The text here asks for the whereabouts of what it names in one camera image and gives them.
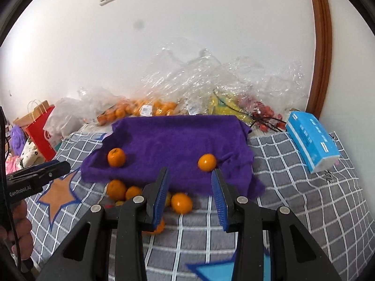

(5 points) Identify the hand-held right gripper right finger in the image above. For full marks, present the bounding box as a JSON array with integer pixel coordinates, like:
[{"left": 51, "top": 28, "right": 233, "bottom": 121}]
[{"left": 211, "top": 168, "right": 342, "bottom": 281}]

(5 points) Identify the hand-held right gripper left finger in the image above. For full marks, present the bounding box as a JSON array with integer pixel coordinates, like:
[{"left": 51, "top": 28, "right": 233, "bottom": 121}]
[{"left": 37, "top": 167, "right": 171, "bottom": 281}]

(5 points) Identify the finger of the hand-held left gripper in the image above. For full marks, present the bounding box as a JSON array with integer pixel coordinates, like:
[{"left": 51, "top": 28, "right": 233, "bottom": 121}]
[
  {"left": 29, "top": 161, "right": 71, "bottom": 185},
  {"left": 6, "top": 160, "right": 61, "bottom": 182}
]

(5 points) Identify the orange mandarin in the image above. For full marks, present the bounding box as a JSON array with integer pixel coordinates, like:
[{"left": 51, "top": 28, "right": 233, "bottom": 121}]
[
  {"left": 107, "top": 148, "right": 127, "bottom": 168},
  {"left": 125, "top": 186, "right": 143, "bottom": 201},
  {"left": 198, "top": 153, "right": 218, "bottom": 172},
  {"left": 106, "top": 179, "right": 127, "bottom": 201},
  {"left": 171, "top": 192, "right": 193, "bottom": 214},
  {"left": 142, "top": 219, "right": 166, "bottom": 235}
]

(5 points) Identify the person's left hand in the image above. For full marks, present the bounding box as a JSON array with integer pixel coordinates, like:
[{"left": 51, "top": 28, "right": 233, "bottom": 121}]
[{"left": 0, "top": 200, "right": 33, "bottom": 261}]

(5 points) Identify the floral white cloth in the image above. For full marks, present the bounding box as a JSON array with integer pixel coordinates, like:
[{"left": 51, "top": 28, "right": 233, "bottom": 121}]
[{"left": 18, "top": 139, "right": 44, "bottom": 167}]

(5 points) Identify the pink cloth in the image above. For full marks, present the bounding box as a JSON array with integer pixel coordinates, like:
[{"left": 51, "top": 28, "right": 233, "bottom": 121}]
[{"left": 6, "top": 155, "right": 22, "bottom": 174}]

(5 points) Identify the purple plush toy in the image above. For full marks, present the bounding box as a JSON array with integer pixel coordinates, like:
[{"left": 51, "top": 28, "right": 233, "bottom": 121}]
[{"left": 10, "top": 126, "right": 27, "bottom": 155}]

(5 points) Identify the red paper bag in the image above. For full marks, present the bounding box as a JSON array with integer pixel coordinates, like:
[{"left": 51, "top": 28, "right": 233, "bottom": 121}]
[{"left": 25, "top": 100, "right": 57, "bottom": 161}]

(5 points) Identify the white plastic bag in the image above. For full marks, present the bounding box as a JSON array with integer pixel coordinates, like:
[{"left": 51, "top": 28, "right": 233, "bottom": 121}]
[{"left": 43, "top": 87, "right": 118, "bottom": 138}]

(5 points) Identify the purple towel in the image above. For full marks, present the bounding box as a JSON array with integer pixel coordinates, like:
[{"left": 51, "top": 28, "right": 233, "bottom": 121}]
[{"left": 80, "top": 115, "right": 266, "bottom": 202}]

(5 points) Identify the grey checked bed sheet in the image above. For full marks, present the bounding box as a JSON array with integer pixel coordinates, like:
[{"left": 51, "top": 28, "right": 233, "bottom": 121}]
[{"left": 31, "top": 129, "right": 370, "bottom": 281}]

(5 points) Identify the yellow fruit bunch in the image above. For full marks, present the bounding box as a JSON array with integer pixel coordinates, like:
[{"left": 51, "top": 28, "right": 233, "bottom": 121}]
[{"left": 211, "top": 92, "right": 252, "bottom": 123}]

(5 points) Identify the bag of mandarins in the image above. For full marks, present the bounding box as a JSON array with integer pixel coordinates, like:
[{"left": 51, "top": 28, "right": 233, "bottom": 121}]
[{"left": 97, "top": 99, "right": 179, "bottom": 126}]

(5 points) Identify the red berry branch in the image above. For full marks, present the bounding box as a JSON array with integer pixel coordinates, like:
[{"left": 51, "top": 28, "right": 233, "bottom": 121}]
[{"left": 240, "top": 94, "right": 288, "bottom": 132}]

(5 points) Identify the blue tissue pack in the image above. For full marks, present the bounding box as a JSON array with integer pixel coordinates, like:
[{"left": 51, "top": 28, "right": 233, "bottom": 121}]
[{"left": 285, "top": 112, "right": 341, "bottom": 174}]

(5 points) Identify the clear plastic wrapping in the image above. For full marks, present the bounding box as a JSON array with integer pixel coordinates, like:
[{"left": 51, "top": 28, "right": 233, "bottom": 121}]
[{"left": 141, "top": 37, "right": 308, "bottom": 118}]

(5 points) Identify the brown wooden door frame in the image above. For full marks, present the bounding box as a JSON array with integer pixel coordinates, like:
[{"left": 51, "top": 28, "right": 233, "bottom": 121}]
[{"left": 306, "top": 0, "right": 333, "bottom": 118}]

